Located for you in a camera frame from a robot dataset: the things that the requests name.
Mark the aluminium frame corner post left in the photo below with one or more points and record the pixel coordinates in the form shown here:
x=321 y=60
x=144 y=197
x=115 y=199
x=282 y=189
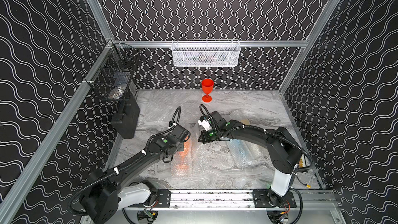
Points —
x=100 y=19

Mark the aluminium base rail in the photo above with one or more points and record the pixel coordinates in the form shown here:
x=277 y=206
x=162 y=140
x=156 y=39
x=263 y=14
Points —
x=141 y=197

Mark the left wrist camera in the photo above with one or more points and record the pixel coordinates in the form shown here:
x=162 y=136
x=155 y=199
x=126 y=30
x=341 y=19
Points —
x=180 y=132

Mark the black wire mesh basket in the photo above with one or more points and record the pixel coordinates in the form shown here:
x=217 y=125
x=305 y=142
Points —
x=112 y=80

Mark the white wire mesh basket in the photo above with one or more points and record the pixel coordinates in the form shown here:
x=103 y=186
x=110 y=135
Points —
x=205 y=53

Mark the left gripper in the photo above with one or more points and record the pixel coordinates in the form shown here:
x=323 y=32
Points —
x=173 y=151

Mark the bubble wrapped blue glass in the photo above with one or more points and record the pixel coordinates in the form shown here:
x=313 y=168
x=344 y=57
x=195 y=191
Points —
x=247 y=154

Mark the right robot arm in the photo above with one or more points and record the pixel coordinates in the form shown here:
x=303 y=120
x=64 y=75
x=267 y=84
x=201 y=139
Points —
x=287 y=156

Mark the bubble orange glass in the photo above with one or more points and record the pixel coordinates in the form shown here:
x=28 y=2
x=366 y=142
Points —
x=193 y=161

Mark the black speaker box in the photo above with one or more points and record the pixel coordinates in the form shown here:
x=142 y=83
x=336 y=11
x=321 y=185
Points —
x=126 y=119

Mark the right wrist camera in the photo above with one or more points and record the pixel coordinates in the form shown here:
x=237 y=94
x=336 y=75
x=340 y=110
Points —
x=209 y=123

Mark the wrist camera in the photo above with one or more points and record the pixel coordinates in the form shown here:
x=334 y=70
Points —
x=180 y=132
x=209 y=123

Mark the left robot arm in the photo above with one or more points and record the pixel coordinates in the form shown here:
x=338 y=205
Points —
x=130 y=168

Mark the red plastic wine glass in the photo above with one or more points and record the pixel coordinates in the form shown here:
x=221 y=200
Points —
x=207 y=88

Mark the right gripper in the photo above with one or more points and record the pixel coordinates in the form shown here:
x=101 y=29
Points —
x=204 y=139

